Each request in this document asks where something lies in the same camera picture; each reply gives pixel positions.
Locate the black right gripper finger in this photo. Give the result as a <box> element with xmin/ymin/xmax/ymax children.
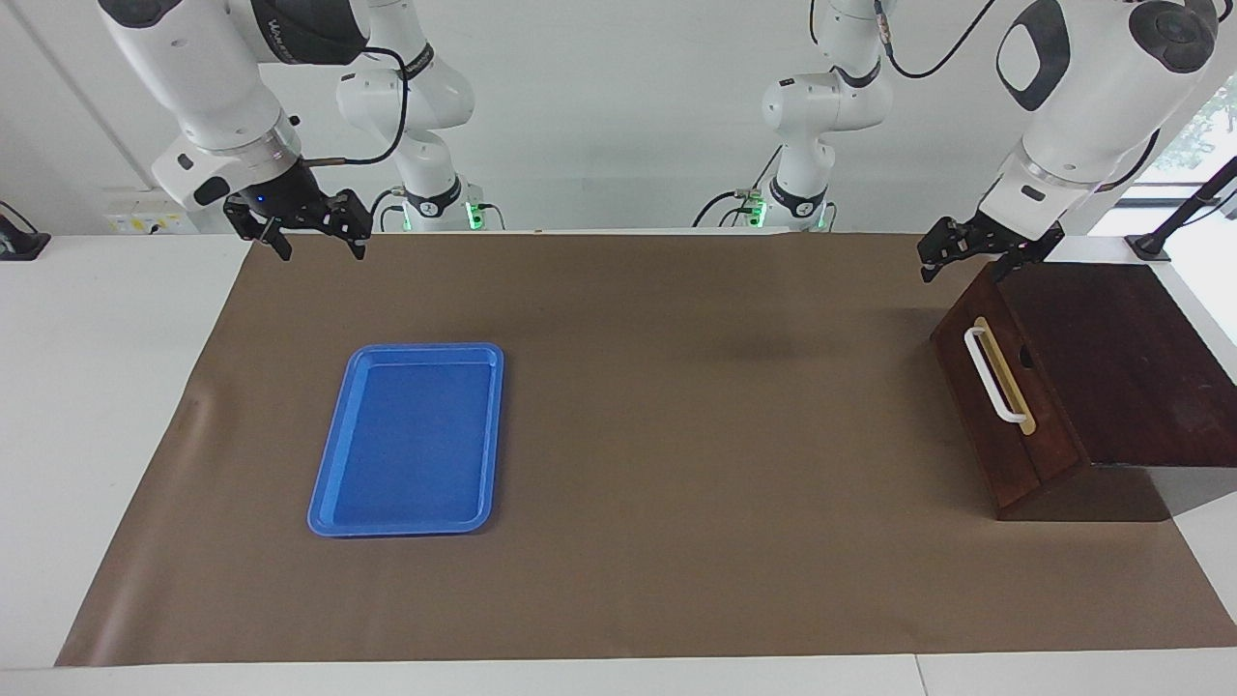
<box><xmin>324</xmin><ymin>189</ymin><xmax>374</xmax><ymax>262</ymax></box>
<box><xmin>224</xmin><ymin>198</ymin><xmax>294</xmax><ymax>262</ymax></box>

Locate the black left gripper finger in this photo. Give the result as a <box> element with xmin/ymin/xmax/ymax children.
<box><xmin>988</xmin><ymin>246</ymin><xmax>1043</xmax><ymax>287</ymax></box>
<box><xmin>918</xmin><ymin>217</ymin><xmax>979</xmax><ymax>284</ymax></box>

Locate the white drawer handle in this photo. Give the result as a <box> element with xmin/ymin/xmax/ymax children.
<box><xmin>964</xmin><ymin>326</ymin><xmax>1031</xmax><ymax>427</ymax></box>

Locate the wooden drawer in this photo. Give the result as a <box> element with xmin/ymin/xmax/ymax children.
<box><xmin>932</xmin><ymin>266</ymin><xmax>1054</xmax><ymax>515</ymax></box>

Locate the dark wooden drawer cabinet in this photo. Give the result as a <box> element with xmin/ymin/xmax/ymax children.
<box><xmin>931</xmin><ymin>259</ymin><xmax>1237</xmax><ymax>523</ymax></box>

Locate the black mounting stand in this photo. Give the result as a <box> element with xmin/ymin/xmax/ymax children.
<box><xmin>1126</xmin><ymin>155</ymin><xmax>1237</xmax><ymax>264</ymax></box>

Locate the bright window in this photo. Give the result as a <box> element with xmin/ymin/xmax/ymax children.
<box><xmin>1126</xmin><ymin>72</ymin><xmax>1237</xmax><ymax>209</ymax></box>

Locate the blue plastic tray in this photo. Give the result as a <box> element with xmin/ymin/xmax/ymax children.
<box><xmin>307</xmin><ymin>342</ymin><xmax>505</xmax><ymax>538</ymax></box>

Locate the black clamp base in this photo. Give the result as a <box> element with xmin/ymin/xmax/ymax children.
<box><xmin>0</xmin><ymin>201</ymin><xmax>51</xmax><ymax>262</ymax></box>

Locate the brown table mat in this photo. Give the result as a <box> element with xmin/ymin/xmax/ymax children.
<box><xmin>55</xmin><ymin>230</ymin><xmax>1237</xmax><ymax>668</ymax></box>

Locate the white wall socket box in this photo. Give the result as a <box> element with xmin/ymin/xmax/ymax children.
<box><xmin>104</xmin><ymin>188</ymin><xmax>201</xmax><ymax>236</ymax></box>

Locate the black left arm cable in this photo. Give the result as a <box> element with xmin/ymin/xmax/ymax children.
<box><xmin>873</xmin><ymin>0</ymin><xmax>1161</xmax><ymax>192</ymax></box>

